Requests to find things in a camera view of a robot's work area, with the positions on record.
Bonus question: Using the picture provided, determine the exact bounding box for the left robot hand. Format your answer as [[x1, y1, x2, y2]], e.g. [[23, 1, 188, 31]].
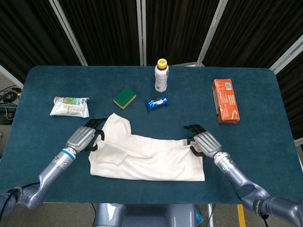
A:
[[65, 118, 107, 153]]

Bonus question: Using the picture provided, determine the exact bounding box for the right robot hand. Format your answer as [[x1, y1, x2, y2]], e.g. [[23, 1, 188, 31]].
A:
[[183, 124, 223, 158]]

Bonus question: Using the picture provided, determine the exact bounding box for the white T-shirt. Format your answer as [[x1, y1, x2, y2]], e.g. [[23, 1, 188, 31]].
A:
[[88, 113, 205, 182]]

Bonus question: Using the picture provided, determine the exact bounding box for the white snack bag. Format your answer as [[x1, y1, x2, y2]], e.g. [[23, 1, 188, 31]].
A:
[[49, 96, 90, 118]]

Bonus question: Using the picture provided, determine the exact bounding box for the orange cardboard box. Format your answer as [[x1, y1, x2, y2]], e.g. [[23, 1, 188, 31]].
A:
[[211, 79, 241, 124]]

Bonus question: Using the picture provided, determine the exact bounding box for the green yellow sponge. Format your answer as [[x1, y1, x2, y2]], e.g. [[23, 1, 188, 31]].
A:
[[113, 87, 137, 111]]

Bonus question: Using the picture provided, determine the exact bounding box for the blue cookie packet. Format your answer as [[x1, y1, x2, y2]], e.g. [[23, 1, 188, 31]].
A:
[[145, 95, 169, 111]]

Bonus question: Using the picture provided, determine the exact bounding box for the metal table leg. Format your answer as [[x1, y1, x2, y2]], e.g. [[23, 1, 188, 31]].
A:
[[207, 203, 215, 227]]

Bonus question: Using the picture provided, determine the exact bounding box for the blue floor object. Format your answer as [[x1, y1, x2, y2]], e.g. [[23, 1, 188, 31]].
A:
[[195, 208, 204, 224]]

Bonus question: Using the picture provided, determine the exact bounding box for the dark equipment box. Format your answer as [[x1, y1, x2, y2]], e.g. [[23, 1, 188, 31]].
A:
[[0, 105, 16, 125]]

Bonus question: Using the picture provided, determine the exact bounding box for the yellow floor tape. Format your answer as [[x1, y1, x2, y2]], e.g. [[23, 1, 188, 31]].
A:
[[237, 204, 247, 227]]

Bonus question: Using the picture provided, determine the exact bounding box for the white bottle yellow cap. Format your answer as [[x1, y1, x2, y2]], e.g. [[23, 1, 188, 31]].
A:
[[154, 58, 169, 93]]

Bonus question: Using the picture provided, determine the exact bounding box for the grey-blue robot torso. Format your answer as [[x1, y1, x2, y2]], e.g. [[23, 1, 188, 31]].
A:
[[94, 203, 197, 227]]

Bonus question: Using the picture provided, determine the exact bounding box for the black pleated curtain panel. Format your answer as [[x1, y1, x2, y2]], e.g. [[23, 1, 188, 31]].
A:
[[276, 56, 303, 140], [203, 0, 303, 69], [0, 0, 81, 84], [58, 0, 143, 66], [145, 0, 221, 66]]

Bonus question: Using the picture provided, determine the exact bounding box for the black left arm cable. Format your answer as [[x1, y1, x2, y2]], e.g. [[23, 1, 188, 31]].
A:
[[0, 182, 40, 213]]

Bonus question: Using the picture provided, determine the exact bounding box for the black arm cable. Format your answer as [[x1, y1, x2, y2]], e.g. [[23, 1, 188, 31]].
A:
[[259, 212, 270, 227], [0, 182, 40, 213]]

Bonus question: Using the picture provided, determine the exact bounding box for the black floor cable bundle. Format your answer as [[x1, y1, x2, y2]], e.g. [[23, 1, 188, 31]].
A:
[[0, 85, 22, 104]]

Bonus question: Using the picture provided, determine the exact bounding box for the white partition frame post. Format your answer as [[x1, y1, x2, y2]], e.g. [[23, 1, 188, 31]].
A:
[[0, 64, 24, 89], [269, 35, 303, 76], [170, 0, 229, 68], [136, 0, 147, 66], [49, 0, 89, 66]]

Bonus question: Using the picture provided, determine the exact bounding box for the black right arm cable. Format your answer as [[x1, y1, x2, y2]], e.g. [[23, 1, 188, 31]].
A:
[[259, 212, 270, 227]]

